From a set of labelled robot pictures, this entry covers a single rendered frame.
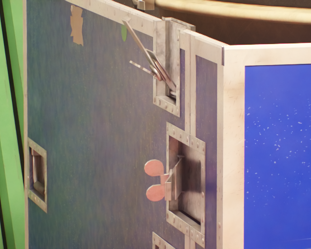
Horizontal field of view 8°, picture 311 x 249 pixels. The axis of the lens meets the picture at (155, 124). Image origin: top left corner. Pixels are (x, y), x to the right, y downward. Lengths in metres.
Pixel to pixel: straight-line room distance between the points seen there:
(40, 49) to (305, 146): 1.03
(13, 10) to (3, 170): 0.44
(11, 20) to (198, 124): 2.53
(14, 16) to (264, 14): 2.25
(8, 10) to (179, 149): 2.41
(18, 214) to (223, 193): 2.38
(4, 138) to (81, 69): 1.67
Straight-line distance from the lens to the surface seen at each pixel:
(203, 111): 2.51
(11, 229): 4.79
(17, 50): 5.03
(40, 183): 3.49
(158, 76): 2.65
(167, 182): 2.55
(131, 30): 2.64
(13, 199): 4.79
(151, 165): 2.61
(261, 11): 2.84
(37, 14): 3.43
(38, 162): 3.54
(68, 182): 3.25
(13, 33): 5.04
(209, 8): 2.90
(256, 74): 2.44
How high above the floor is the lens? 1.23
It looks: 9 degrees down
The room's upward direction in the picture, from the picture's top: straight up
